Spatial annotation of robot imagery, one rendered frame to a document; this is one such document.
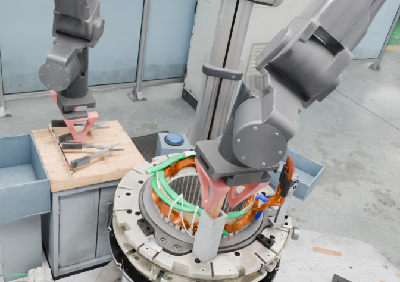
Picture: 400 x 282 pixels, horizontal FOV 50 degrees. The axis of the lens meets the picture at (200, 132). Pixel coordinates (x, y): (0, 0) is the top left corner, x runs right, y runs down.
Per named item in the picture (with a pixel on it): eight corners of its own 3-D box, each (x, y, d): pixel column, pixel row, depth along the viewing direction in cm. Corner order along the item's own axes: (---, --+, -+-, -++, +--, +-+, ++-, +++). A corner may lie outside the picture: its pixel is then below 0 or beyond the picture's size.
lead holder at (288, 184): (283, 198, 68) (288, 182, 67) (266, 183, 71) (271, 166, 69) (299, 193, 71) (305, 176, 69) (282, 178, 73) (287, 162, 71)
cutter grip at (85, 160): (72, 169, 83) (72, 162, 82) (69, 167, 84) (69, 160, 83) (90, 163, 86) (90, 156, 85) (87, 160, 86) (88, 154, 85)
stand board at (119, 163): (51, 193, 82) (51, 182, 81) (30, 139, 95) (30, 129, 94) (147, 174, 92) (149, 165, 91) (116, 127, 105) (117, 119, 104)
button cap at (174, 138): (183, 144, 105) (184, 141, 105) (167, 144, 104) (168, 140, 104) (180, 135, 108) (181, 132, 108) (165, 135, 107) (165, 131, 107)
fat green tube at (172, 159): (147, 180, 74) (148, 171, 73) (137, 167, 77) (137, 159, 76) (215, 162, 82) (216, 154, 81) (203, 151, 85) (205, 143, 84)
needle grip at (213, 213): (213, 224, 64) (223, 195, 61) (203, 218, 64) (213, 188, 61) (218, 218, 65) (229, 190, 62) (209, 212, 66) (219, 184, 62)
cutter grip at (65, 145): (62, 150, 88) (62, 143, 87) (62, 147, 88) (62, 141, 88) (82, 150, 89) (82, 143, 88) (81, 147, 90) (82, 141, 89)
